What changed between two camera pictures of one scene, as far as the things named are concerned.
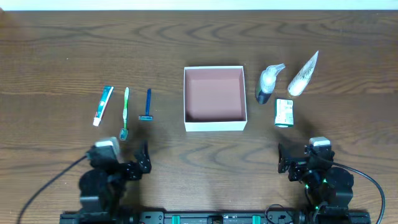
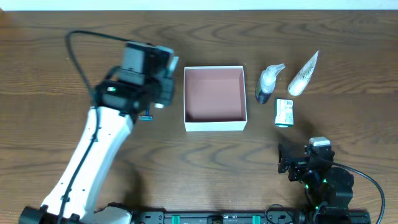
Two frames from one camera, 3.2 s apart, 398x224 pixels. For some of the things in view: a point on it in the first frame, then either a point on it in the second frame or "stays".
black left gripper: x=131 y=170 -> x=168 y=90
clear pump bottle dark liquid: x=267 y=83 stays
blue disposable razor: x=147 y=117 stays
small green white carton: x=284 y=112 stays
